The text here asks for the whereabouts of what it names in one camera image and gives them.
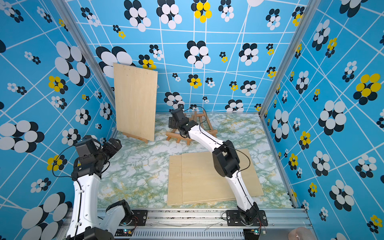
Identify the circuit board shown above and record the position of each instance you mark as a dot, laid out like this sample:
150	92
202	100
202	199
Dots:
124	233
251	234

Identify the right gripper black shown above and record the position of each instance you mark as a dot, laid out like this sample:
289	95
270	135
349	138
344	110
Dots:
172	123

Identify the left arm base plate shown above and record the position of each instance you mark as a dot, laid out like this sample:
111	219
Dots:
136	218

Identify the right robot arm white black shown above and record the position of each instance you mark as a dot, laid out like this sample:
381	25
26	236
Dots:
226	163

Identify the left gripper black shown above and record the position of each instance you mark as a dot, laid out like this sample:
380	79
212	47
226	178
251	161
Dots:
112	150

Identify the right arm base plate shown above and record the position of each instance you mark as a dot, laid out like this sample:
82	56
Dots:
237	218

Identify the aluminium front rail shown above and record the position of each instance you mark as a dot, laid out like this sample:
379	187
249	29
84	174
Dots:
209	224

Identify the right circuit board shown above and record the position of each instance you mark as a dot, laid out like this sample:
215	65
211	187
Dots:
251	234

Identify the right aluminium corner post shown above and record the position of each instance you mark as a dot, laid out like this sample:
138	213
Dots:
310	11

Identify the pink object corner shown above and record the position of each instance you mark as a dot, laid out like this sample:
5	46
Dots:
301	233

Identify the wooden easel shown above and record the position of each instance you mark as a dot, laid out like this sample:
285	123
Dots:
174	134
202	119
136	137

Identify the plywood board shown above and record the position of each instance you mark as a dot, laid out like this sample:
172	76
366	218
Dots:
135	100
202	184
175	187

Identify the left circuit board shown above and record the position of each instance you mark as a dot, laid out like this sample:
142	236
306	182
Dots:
124	233

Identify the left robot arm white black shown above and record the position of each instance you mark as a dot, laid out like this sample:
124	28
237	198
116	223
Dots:
87	175

